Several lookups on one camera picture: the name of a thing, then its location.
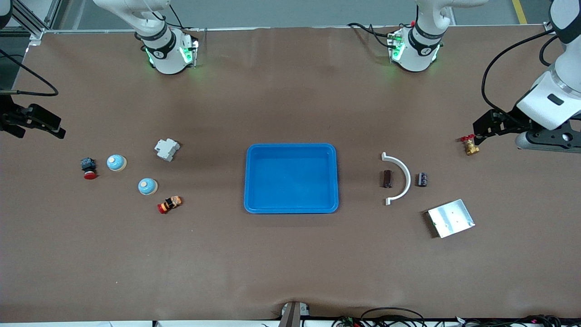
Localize green-lit right arm base box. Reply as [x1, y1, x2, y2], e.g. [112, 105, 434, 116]
[179, 40, 199, 68]

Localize green-lit left arm base box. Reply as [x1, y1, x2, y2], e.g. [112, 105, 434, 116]
[388, 32, 405, 62]

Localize red mushroom emergency stop button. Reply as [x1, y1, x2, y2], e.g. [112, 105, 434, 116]
[80, 157, 98, 180]

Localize silver metal plate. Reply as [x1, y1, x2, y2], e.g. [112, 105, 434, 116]
[427, 199, 476, 238]

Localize white circuit breaker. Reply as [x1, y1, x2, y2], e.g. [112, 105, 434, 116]
[154, 138, 181, 162]

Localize small red orange push button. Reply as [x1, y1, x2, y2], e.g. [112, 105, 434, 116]
[157, 196, 183, 214]

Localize blue plastic tray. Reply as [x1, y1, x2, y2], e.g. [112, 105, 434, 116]
[244, 144, 340, 214]

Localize black right camera mount plate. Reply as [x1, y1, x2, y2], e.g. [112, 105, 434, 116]
[0, 124, 26, 139]

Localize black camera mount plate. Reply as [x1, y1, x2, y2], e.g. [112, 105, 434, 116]
[522, 114, 581, 142]
[0, 124, 26, 139]

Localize brass valve with red handle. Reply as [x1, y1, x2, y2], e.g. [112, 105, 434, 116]
[459, 134, 480, 156]

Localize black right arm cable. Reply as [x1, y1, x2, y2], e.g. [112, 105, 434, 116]
[0, 48, 59, 97]

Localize black left camera mount plate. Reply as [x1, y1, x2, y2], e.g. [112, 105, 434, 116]
[522, 114, 581, 142]

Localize aluminium frame profile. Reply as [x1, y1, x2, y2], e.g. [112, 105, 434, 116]
[9, 0, 62, 42]

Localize white curved plastic bracket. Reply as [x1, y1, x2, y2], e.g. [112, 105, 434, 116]
[381, 152, 412, 206]

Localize black left arm base cables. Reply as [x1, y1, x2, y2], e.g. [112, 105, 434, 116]
[347, 22, 396, 50]

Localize black arm base cables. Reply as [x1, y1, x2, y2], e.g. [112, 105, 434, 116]
[169, 4, 200, 32]
[347, 22, 396, 50]

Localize black right arm base cables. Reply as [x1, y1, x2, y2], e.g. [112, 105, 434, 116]
[169, 4, 200, 32]

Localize black cable bundle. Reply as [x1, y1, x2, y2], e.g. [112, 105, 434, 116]
[456, 314, 581, 327]

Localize black looped cable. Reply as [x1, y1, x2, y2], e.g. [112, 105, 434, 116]
[361, 307, 426, 327]

